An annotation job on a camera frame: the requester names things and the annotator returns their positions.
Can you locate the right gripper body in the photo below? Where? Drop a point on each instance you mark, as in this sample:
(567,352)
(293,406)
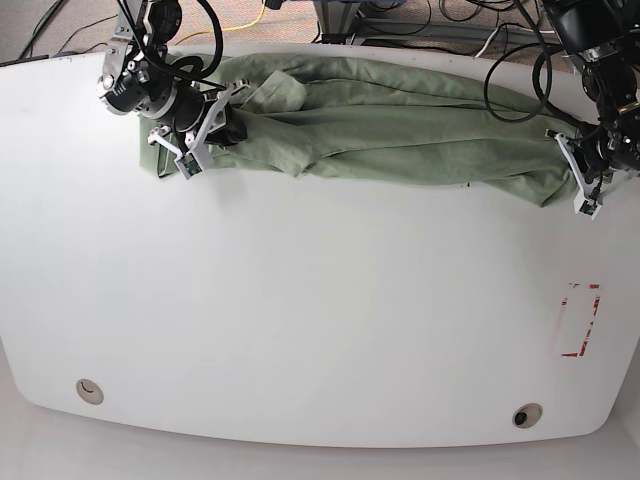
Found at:
(191,116)

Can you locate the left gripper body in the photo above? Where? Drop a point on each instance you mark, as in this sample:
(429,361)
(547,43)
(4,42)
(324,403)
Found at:
(601,162)

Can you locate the green polo shirt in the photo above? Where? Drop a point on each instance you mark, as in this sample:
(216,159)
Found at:
(341,117)

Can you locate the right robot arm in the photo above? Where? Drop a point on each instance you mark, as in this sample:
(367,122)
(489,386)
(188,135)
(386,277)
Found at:
(136,75)

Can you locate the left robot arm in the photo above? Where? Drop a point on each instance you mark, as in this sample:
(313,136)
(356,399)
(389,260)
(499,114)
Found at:
(602,40)

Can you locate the red tape rectangle marking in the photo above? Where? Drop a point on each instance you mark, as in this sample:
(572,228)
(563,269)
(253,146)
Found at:
(578,313)

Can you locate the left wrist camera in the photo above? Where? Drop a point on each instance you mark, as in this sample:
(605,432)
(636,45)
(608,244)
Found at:
(586,206)

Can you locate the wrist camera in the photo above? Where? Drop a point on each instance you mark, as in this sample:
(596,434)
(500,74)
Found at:
(586,206)
(192,163)

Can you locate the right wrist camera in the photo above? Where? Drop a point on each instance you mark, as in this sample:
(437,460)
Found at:
(192,163)

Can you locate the right table cable grommet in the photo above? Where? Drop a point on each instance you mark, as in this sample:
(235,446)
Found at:
(527,416)

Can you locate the table cable grommet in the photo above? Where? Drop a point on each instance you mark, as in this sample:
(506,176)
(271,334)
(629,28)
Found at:
(527,416)
(89,392)

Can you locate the left table cable grommet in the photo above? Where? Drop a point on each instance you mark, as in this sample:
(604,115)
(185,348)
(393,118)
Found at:
(89,392)

